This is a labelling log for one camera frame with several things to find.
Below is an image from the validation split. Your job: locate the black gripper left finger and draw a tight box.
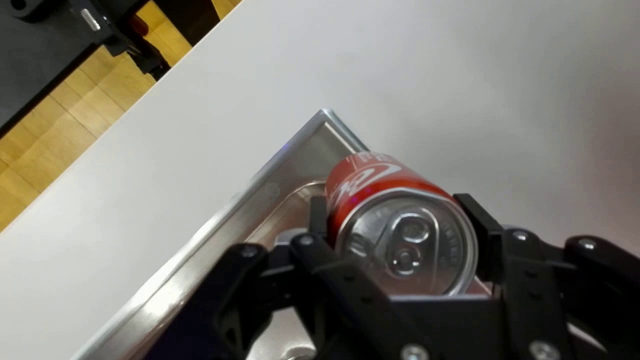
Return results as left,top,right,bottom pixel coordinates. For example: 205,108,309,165
147,192,428,360

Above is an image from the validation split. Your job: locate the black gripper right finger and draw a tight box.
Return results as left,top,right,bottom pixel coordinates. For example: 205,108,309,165
454,192,640,360

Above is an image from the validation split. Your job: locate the red soda can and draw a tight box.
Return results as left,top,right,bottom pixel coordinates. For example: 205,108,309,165
323,150,480,298

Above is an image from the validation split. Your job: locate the stainless steel sink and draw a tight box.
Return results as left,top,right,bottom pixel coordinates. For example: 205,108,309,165
72,108,508,360

